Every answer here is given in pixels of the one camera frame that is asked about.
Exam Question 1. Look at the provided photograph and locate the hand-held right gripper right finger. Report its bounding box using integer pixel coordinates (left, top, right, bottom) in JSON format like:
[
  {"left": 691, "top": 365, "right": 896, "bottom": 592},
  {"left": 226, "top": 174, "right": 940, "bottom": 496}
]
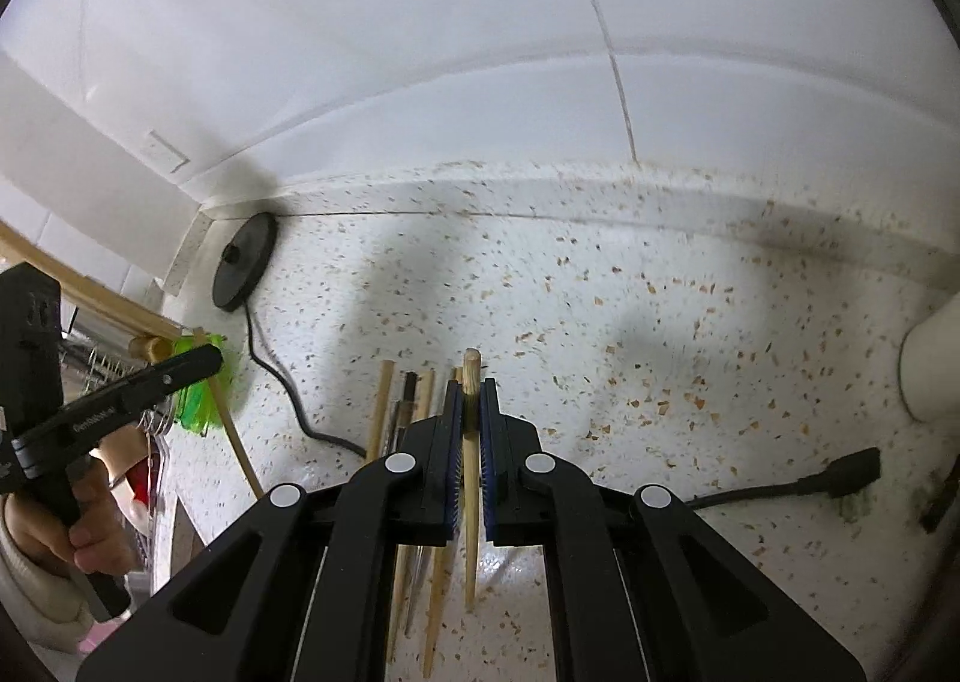
[{"left": 482, "top": 376, "right": 860, "bottom": 682}]

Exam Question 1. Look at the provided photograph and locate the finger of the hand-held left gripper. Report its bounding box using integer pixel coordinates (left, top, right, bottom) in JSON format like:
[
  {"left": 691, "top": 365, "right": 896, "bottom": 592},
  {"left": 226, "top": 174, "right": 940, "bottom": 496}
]
[{"left": 15, "top": 344, "right": 224, "bottom": 479}]

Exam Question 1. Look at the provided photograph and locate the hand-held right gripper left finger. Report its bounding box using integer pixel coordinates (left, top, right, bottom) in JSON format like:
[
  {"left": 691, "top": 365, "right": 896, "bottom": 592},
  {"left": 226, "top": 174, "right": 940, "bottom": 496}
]
[{"left": 75, "top": 379, "right": 460, "bottom": 682}]

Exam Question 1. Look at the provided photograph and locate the light wooden chopstick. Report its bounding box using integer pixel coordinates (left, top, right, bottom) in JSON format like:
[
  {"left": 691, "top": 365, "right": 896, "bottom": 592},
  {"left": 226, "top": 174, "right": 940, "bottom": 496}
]
[
  {"left": 364, "top": 359, "right": 396, "bottom": 464},
  {"left": 193, "top": 327, "right": 265, "bottom": 500},
  {"left": 462, "top": 349, "right": 482, "bottom": 610},
  {"left": 421, "top": 365, "right": 460, "bottom": 677},
  {"left": 386, "top": 368, "right": 436, "bottom": 662}
]

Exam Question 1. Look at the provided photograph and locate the green utensil holder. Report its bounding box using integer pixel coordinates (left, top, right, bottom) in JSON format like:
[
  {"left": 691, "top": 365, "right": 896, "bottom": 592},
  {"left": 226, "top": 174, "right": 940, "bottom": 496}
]
[{"left": 171, "top": 333, "right": 245, "bottom": 437}]

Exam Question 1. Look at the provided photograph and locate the person's left forearm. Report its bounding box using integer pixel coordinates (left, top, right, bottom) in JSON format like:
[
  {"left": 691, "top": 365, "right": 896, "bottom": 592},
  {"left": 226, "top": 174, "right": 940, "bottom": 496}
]
[{"left": 0, "top": 494, "right": 95, "bottom": 653}]

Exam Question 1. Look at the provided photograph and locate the person's left hand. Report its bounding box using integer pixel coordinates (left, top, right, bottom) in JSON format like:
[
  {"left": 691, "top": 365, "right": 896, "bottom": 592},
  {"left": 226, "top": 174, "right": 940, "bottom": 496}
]
[{"left": 6, "top": 449, "right": 141, "bottom": 576}]

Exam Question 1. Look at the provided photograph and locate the metal dish rack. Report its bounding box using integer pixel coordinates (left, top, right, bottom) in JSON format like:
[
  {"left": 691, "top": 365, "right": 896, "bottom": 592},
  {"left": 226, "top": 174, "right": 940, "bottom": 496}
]
[{"left": 58, "top": 328, "right": 179, "bottom": 570}]

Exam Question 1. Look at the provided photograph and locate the bamboo rod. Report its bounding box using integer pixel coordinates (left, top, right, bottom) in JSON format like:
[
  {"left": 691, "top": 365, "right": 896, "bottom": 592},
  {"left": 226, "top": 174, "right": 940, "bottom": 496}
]
[{"left": 127, "top": 335, "right": 178, "bottom": 363}]

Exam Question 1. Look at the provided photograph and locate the red object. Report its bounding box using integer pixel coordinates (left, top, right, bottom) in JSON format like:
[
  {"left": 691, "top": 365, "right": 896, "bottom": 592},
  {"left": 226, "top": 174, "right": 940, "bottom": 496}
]
[{"left": 127, "top": 460, "right": 158, "bottom": 507}]

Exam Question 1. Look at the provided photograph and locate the black round kettle base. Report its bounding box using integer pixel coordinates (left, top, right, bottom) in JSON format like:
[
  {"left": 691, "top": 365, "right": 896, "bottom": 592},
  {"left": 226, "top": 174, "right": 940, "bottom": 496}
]
[{"left": 212, "top": 211, "right": 278, "bottom": 312}]

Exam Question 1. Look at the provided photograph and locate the wooden frame bar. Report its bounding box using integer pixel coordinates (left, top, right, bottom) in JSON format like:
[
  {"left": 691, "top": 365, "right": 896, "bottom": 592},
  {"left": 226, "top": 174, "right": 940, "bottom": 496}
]
[{"left": 0, "top": 220, "right": 185, "bottom": 345}]

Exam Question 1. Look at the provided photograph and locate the white wall socket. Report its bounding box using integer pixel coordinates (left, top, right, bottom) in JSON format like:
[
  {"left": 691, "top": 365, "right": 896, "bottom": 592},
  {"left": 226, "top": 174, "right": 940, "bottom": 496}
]
[{"left": 142, "top": 130, "right": 190, "bottom": 174}]

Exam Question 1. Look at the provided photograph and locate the black power cable with plug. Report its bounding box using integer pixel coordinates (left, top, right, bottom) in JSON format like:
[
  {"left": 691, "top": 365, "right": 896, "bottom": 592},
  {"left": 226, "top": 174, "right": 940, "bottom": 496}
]
[{"left": 241, "top": 303, "right": 882, "bottom": 512}]

